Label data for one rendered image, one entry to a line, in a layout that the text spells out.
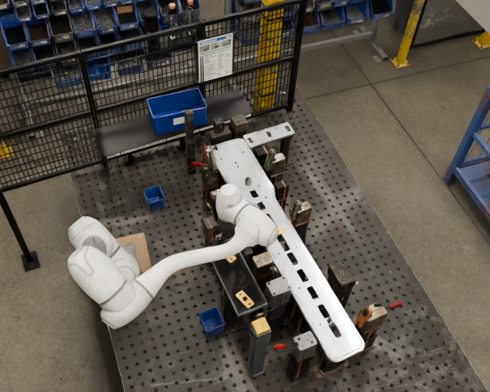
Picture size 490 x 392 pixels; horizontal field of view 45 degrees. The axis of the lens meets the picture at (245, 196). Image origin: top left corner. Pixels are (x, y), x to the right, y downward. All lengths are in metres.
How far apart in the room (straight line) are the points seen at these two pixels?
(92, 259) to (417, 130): 3.48
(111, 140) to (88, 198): 0.40
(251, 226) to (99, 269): 0.58
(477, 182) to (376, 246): 1.47
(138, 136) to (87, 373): 1.43
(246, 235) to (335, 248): 1.14
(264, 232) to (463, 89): 3.64
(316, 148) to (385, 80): 1.84
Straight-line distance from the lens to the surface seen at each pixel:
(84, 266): 2.14
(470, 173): 4.66
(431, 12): 5.49
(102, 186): 3.55
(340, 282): 2.80
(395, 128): 5.02
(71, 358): 3.79
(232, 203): 2.27
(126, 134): 3.35
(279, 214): 3.01
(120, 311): 2.19
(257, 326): 2.50
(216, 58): 3.38
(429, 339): 3.15
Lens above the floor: 3.40
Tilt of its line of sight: 52 degrees down
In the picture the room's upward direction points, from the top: 4 degrees clockwise
